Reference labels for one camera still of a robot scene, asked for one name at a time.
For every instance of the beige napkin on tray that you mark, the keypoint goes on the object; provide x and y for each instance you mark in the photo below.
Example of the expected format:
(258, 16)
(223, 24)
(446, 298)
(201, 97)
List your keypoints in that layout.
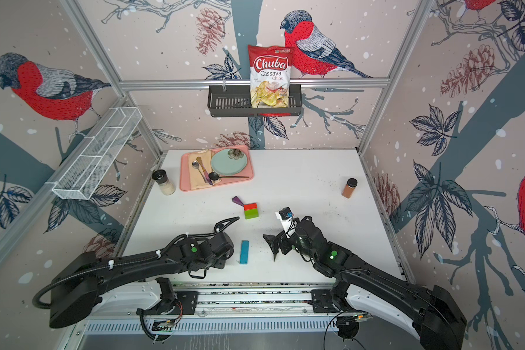
(196, 182)

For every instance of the green rectangular block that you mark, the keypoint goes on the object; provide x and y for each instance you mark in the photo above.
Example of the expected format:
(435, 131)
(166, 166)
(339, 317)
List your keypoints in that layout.
(251, 214)

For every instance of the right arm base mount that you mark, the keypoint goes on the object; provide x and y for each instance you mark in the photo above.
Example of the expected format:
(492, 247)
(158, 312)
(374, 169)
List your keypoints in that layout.
(322, 302)

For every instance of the black wall basket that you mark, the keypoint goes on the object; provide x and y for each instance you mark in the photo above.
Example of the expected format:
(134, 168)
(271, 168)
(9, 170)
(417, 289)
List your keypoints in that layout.
(234, 102)

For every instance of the light green plate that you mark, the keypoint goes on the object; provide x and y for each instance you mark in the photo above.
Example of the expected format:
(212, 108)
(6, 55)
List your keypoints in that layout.
(230, 161)

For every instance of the teal long block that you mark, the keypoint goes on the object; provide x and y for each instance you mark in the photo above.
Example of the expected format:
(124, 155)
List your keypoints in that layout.
(244, 253)

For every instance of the red rectangular block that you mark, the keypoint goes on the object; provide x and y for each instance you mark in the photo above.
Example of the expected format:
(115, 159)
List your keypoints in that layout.
(248, 207)

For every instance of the silver spoon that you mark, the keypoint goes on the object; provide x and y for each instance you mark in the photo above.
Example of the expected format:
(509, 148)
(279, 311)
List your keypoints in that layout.
(196, 166)

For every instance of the white wire mesh shelf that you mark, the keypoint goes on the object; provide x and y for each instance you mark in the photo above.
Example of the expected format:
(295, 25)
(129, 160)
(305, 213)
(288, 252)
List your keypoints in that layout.
(87, 171)

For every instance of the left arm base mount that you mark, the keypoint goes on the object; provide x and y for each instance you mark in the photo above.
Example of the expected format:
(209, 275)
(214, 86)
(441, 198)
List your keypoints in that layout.
(183, 303)

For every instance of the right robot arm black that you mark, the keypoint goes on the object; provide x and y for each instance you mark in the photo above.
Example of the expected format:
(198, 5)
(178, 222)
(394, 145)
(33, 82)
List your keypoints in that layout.
(429, 314)

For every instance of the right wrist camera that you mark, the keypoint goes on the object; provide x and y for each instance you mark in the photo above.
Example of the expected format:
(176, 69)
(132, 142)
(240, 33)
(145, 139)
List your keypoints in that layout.
(286, 218)

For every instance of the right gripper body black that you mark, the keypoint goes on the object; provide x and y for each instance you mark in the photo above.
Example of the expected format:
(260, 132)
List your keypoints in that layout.
(295, 242)

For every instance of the purple triangle block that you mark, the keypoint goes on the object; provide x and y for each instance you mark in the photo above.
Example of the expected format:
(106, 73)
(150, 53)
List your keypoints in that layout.
(237, 200)

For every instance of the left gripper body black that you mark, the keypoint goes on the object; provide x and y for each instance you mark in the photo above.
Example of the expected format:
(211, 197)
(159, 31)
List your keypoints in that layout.
(218, 263)

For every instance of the white spice jar black lid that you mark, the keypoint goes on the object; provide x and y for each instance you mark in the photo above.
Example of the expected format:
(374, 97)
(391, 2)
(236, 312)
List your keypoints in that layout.
(161, 178)

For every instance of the Chuba cassava chips bag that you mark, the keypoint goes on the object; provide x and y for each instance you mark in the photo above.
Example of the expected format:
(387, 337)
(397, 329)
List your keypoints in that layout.
(270, 73)

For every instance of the black ladle spoon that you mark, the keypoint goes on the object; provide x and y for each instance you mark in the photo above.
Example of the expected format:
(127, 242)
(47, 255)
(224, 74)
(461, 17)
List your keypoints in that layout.
(214, 176)

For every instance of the pink tray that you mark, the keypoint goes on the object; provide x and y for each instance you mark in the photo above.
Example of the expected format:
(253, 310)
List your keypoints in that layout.
(184, 183)

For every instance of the brown spice jar black lid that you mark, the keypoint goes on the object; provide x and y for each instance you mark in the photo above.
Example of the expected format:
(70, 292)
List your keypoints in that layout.
(349, 188)

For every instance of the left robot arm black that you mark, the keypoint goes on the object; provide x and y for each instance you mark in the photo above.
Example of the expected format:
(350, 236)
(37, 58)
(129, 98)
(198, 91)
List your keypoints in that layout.
(78, 289)

